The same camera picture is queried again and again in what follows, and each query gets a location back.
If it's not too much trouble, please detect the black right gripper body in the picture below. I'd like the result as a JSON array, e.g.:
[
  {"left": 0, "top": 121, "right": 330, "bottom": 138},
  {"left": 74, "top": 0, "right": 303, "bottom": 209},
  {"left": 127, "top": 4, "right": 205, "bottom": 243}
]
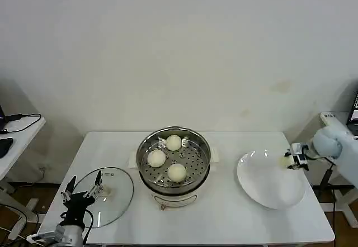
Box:
[{"left": 292, "top": 152, "right": 309, "bottom": 172}]

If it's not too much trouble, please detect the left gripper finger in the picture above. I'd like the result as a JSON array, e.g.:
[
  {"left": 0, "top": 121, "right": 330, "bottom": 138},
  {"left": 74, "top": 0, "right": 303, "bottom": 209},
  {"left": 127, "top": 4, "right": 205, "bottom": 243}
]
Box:
[
  {"left": 85, "top": 170, "right": 103, "bottom": 200},
  {"left": 60, "top": 175, "right": 77, "bottom": 203}
]

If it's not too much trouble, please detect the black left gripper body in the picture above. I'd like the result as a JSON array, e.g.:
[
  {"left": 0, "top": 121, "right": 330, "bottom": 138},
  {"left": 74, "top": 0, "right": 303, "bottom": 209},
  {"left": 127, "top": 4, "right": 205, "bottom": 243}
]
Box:
[{"left": 59, "top": 190, "right": 96, "bottom": 228}]

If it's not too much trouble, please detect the white steamed bun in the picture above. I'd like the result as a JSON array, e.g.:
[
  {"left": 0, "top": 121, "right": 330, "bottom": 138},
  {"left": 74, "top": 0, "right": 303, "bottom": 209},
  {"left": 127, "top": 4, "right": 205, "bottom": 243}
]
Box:
[
  {"left": 278, "top": 156, "right": 296, "bottom": 169},
  {"left": 167, "top": 163, "right": 187, "bottom": 183},
  {"left": 147, "top": 149, "right": 166, "bottom": 168},
  {"left": 166, "top": 134, "right": 182, "bottom": 151}
]

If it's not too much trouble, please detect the white lid knob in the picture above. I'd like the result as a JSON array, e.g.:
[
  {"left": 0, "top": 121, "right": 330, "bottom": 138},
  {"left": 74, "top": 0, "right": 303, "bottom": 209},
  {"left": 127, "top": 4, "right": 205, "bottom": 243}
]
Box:
[{"left": 100, "top": 185, "right": 116, "bottom": 197}]

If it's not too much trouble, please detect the oval glass lid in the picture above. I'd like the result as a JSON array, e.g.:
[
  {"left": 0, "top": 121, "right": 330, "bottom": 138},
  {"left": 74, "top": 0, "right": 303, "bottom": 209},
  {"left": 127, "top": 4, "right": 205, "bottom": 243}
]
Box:
[{"left": 60, "top": 167, "right": 135, "bottom": 229}]

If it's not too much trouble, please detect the white round plate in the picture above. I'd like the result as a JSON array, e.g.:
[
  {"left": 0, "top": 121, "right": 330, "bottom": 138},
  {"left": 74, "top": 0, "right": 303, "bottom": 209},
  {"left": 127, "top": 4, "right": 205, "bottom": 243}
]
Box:
[{"left": 237, "top": 149, "right": 306, "bottom": 210}]

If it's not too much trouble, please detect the black stand pole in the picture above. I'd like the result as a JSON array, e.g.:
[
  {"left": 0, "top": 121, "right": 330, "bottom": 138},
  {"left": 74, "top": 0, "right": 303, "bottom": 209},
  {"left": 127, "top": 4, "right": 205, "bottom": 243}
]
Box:
[{"left": 312, "top": 163, "right": 357, "bottom": 200}]

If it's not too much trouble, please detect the white desk with monitor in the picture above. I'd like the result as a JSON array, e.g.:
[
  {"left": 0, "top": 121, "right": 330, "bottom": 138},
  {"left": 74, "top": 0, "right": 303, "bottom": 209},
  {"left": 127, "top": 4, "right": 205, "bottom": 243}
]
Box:
[{"left": 318, "top": 111, "right": 358, "bottom": 230}]

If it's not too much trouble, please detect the white desk with laptop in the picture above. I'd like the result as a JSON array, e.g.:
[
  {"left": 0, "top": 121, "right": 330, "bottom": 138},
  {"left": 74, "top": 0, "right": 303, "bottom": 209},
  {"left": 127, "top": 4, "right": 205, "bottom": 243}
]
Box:
[{"left": 0, "top": 115, "right": 47, "bottom": 217}]

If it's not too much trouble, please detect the black computer monitor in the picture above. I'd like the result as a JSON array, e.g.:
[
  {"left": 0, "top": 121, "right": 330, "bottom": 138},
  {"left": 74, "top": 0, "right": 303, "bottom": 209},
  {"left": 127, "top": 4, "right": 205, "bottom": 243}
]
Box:
[{"left": 345, "top": 83, "right": 358, "bottom": 135}]

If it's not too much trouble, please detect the white electric cooker pot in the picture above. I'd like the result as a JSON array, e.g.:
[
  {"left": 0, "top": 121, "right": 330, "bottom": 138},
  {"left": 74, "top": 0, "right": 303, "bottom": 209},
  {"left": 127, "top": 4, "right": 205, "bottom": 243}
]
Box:
[{"left": 139, "top": 164, "right": 211, "bottom": 205}]

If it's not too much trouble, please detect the perforated steel steamer basket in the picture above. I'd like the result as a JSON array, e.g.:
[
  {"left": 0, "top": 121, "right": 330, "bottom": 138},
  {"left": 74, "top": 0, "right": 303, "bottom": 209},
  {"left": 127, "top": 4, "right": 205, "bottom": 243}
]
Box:
[{"left": 136, "top": 126, "right": 211, "bottom": 194}]

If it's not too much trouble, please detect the dark laptop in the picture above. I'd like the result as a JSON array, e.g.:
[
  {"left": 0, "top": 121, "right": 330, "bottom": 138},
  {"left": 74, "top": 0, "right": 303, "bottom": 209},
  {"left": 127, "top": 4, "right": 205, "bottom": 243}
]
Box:
[{"left": 0, "top": 103, "right": 7, "bottom": 132}]

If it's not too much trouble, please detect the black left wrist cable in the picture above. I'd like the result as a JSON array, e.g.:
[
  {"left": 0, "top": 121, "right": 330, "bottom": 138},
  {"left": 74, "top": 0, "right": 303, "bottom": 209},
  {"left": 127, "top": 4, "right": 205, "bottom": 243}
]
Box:
[{"left": 60, "top": 210, "right": 95, "bottom": 245}]

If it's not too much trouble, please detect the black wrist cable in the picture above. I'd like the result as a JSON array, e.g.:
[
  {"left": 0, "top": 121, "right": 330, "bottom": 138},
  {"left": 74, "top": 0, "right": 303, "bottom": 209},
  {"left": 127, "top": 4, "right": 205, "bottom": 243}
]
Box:
[
  {"left": 60, "top": 210, "right": 95, "bottom": 245},
  {"left": 303, "top": 145, "right": 337, "bottom": 172}
]

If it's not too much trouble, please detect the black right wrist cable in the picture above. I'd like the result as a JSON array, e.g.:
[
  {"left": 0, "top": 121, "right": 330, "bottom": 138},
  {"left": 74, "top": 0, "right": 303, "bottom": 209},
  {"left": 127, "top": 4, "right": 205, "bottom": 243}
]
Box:
[{"left": 303, "top": 145, "right": 337, "bottom": 172}]

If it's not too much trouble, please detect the black floor cable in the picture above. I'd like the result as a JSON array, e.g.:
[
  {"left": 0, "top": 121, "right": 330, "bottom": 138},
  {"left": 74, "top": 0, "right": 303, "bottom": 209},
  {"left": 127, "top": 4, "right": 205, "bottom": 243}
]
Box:
[{"left": 0, "top": 203, "right": 40, "bottom": 247}]

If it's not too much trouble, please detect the black adapter cable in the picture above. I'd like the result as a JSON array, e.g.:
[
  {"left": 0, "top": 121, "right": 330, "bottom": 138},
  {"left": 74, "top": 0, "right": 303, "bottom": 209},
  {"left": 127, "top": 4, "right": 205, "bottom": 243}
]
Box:
[{"left": 0, "top": 113, "right": 43, "bottom": 135}]

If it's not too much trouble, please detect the steel wire pot handle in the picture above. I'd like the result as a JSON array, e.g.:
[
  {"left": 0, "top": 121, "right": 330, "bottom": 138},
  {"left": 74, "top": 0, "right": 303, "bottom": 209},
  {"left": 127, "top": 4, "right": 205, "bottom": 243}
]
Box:
[{"left": 153, "top": 195, "right": 196, "bottom": 211}]

